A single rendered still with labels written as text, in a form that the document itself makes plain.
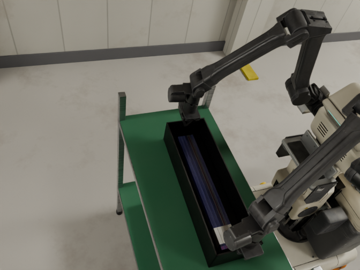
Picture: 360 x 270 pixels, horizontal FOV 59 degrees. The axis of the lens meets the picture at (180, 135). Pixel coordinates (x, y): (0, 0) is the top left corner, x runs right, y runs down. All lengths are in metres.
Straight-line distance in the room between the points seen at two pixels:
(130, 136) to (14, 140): 1.45
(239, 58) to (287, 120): 2.13
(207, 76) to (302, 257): 1.35
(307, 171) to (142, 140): 0.77
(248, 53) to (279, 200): 0.49
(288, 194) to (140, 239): 1.11
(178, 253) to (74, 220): 1.21
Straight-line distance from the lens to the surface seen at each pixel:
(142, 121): 1.48
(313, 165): 0.88
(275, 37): 1.09
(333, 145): 0.88
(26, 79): 3.19
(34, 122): 2.80
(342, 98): 1.31
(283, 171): 1.69
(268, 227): 0.91
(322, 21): 1.14
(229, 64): 1.13
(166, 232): 1.20
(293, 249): 2.13
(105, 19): 3.12
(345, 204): 1.84
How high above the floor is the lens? 2.05
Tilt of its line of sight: 49 degrees down
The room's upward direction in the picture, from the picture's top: 14 degrees clockwise
